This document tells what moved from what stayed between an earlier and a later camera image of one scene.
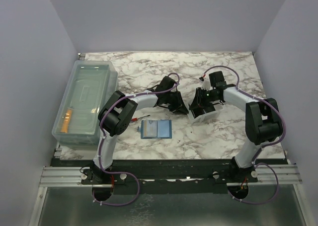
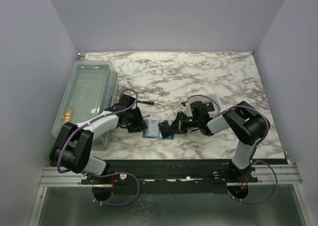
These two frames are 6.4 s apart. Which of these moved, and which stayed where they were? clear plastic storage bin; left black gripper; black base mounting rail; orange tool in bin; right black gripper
Moved: left black gripper; right black gripper
Stayed: black base mounting rail; clear plastic storage bin; orange tool in bin
